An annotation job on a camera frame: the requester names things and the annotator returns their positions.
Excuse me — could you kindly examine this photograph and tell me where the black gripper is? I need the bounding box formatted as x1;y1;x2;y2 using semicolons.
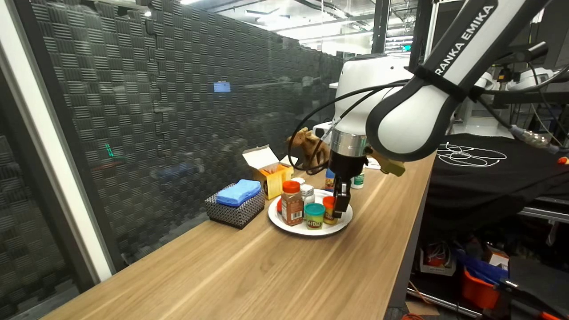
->
329;151;370;215

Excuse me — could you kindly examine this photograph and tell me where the orange-lid dough container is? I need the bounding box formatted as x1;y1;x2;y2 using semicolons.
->
322;194;343;228

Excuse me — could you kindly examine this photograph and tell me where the teal-lid dough container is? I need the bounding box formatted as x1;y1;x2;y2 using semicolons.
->
302;201;327;231

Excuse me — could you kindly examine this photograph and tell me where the orange-lid spice bottle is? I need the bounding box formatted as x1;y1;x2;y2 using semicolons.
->
279;180;306;228

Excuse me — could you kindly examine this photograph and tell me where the white paper plate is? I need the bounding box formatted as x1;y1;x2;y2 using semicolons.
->
267;187;355;238

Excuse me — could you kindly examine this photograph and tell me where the brown moose plush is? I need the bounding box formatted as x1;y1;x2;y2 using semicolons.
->
286;126;334;176

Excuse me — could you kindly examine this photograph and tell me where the yellow open cardboard box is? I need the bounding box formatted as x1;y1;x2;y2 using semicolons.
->
240;144;295;201

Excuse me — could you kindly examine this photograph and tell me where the blue sponge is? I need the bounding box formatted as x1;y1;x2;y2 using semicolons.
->
215;178;263;208

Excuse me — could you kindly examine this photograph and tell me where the black cloth covered table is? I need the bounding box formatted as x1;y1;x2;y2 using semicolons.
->
414;130;569;238

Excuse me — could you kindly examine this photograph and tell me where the orange storage bin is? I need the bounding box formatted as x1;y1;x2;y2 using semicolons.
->
460;267;505;313

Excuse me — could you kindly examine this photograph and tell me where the black looped camera cable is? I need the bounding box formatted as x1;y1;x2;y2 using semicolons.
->
288;78;416;174

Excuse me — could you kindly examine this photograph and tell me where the tangled white cable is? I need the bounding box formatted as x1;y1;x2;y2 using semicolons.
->
434;141;508;171

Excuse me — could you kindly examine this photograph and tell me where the black cable with metal connector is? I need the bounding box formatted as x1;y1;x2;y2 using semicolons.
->
473;87;569;157

